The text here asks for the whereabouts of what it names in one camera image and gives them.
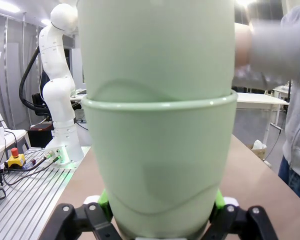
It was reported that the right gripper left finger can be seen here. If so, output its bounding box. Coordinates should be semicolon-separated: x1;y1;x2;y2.
38;188;126;240

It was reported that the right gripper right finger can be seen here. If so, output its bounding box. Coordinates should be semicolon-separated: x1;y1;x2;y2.
202;188;280;240

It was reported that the light green plastic cup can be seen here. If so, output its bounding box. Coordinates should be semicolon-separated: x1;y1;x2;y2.
76;0;236;104
81;89;239;238

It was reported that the person's left forearm grey sleeve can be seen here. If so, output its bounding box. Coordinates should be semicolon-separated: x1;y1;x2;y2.
249;4;300;87

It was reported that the person's left hand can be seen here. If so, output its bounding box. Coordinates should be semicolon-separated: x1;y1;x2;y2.
234;22;256;69

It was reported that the cardboard box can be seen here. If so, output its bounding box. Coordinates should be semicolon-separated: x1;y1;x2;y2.
247;139;268;162

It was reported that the dark box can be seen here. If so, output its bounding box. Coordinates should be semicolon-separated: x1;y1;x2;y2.
27;123;56;149

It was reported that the yellow red emergency stop button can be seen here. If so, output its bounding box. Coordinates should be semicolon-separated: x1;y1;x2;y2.
4;147;26;169

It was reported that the person in grey hoodie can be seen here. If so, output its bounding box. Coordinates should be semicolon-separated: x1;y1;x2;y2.
277;74;300;210

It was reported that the white desk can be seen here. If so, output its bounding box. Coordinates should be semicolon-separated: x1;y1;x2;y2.
0;128;28;156

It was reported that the white side table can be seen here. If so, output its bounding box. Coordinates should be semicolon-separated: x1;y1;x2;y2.
236;91;291;141

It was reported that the slotted aluminium base plate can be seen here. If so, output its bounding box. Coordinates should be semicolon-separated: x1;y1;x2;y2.
0;146;92;240

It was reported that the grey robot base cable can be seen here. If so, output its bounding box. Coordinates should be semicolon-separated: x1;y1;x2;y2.
22;153;58;172

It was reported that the black left arm cable sleeve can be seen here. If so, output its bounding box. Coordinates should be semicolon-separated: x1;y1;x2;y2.
19;46;52;116

